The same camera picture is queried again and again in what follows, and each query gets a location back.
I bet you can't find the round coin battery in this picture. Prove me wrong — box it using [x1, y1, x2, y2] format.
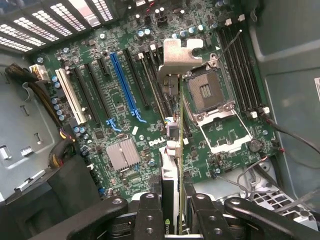
[247, 138, 263, 153]

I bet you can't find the green motherboard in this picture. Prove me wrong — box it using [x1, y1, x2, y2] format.
[29, 0, 279, 202]

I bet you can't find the white expansion slot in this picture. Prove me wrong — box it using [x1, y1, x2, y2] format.
[54, 68, 88, 126]

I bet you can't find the black fan wire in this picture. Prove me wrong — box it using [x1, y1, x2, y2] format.
[264, 117, 320, 157]

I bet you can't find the silver chipset heatsink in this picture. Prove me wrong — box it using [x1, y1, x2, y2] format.
[105, 136, 141, 173]

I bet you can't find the perforated metal drive cage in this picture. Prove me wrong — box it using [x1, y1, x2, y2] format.
[239, 159, 320, 226]

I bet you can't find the blue expansion slot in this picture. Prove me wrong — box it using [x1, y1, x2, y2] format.
[109, 51, 148, 124]

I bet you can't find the metal socket cover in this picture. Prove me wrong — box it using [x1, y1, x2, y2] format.
[196, 108, 254, 154]

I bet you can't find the CPU socket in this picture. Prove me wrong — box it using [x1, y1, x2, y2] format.
[183, 59, 238, 122]

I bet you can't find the black expansion slot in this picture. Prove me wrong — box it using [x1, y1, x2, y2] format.
[84, 63, 111, 120]
[122, 48, 150, 109]
[73, 66, 101, 125]

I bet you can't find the open black PC case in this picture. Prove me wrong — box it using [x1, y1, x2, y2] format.
[0, 0, 320, 240]

